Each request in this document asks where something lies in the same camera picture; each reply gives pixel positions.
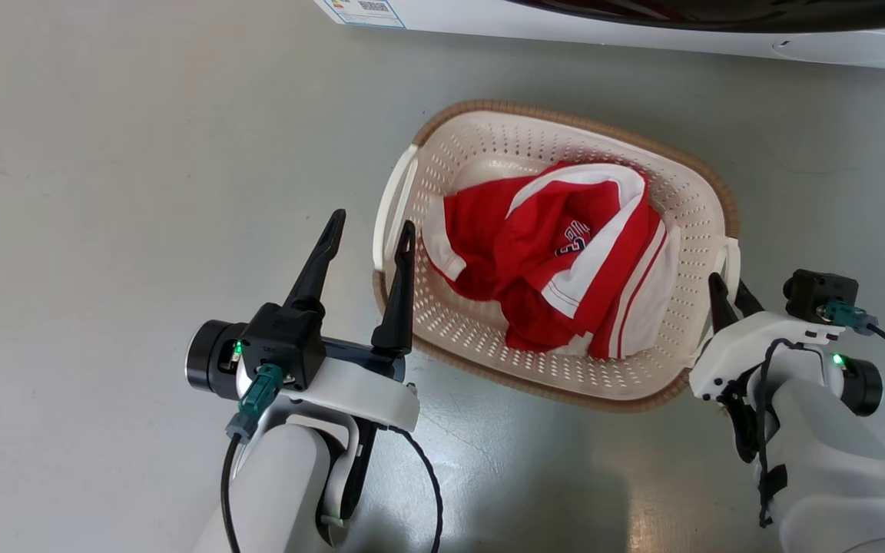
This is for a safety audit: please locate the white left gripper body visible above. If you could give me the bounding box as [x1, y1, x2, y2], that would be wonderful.
[237, 340, 421, 432]

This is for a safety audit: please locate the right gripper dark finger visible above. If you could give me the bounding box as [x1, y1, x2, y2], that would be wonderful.
[734, 280, 766, 319]
[708, 272, 741, 334]

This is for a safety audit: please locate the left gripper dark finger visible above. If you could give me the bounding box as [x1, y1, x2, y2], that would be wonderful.
[370, 220, 418, 358]
[283, 208, 347, 317]

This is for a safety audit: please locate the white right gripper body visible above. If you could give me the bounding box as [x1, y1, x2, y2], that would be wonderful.
[688, 310, 847, 403]

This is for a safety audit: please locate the cream perforated laundry basket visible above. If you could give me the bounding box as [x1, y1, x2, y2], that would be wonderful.
[371, 98, 742, 415]

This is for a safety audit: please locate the red and white jersey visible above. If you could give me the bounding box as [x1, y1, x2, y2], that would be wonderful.
[421, 159, 682, 362]

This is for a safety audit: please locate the white energy label sticker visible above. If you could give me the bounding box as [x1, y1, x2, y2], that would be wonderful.
[318, 0, 407, 31]

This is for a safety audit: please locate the white washing machine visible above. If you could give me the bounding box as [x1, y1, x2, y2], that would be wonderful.
[313, 0, 885, 75]

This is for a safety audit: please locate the dark washing machine door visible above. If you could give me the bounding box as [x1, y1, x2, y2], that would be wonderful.
[504, 0, 885, 34]

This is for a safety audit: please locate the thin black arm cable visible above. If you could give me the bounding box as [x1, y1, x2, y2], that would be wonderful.
[751, 336, 806, 531]

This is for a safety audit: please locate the thin black looped cable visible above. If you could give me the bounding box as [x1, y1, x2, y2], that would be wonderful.
[387, 425, 445, 553]

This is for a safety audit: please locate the black cable with teal plug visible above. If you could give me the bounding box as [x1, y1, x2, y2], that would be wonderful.
[220, 363, 287, 553]
[822, 300, 885, 359]

